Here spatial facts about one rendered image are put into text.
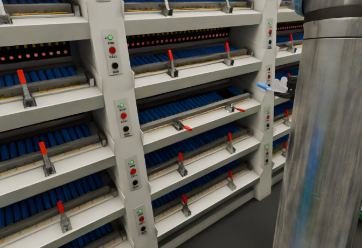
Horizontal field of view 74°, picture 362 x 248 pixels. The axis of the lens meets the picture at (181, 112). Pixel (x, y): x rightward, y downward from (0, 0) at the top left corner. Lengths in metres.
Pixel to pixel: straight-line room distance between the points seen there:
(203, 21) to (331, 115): 0.63
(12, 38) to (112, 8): 0.25
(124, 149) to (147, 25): 0.39
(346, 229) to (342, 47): 0.25
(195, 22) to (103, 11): 0.32
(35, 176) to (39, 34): 0.37
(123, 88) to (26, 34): 0.27
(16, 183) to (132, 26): 0.53
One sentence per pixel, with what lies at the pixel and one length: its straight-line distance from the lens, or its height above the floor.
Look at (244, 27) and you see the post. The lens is 1.18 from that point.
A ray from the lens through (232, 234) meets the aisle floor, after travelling 1.24.
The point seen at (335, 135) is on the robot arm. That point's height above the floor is 0.74.
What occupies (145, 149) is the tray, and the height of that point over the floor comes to 0.52.
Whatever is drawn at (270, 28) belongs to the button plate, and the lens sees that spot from 1.15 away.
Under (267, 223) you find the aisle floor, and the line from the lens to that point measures 1.30.
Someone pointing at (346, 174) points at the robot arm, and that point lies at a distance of 0.39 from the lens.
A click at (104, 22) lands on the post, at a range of 0.72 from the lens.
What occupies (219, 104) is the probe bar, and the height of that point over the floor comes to 0.58.
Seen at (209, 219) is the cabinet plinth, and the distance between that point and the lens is 1.25.
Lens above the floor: 0.88
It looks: 18 degrees down
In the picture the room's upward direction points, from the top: 5 degrees counter-clockwise
